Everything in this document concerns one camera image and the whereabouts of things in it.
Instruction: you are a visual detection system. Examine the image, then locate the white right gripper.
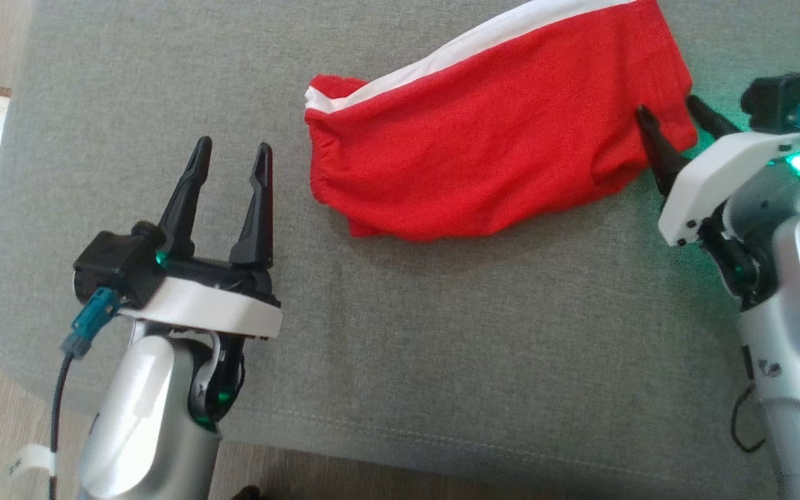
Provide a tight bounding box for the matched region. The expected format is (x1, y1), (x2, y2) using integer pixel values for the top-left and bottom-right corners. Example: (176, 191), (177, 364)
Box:
(634, 94), (800, 248)

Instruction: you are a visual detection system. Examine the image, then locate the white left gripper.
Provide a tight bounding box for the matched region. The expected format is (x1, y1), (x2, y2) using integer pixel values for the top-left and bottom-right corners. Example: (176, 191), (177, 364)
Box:
(119, 135), (283, 342)

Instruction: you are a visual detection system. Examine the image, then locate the grey sofa seat cushion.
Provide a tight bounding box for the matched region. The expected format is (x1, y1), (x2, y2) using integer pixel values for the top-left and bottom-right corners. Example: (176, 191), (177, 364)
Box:
(0, 0), (800, 500)

